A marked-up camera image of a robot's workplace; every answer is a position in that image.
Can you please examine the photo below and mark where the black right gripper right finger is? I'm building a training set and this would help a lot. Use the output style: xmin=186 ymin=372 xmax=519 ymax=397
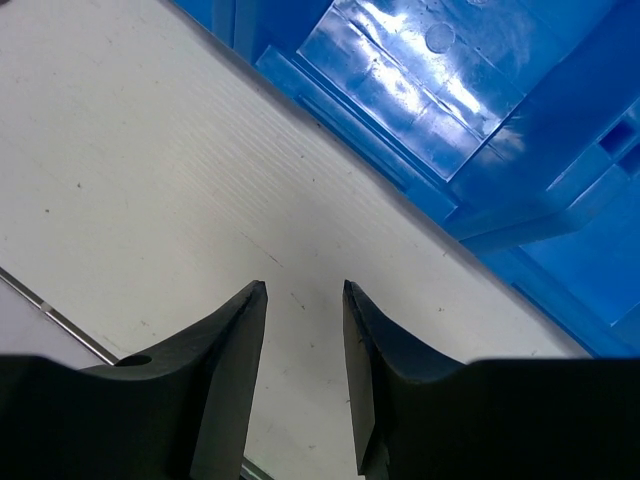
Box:
xmin=343 ymin=281 xmax=639 ymax=479

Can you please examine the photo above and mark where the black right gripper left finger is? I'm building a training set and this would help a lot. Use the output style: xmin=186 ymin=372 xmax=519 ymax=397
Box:
xmin=1 ymin=281 xmax=268 ymax=479

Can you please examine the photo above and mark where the blue plastic compartment bin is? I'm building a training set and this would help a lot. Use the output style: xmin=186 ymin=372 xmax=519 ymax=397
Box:
xmin=180 ymin=0 xmax=639 ymax=358

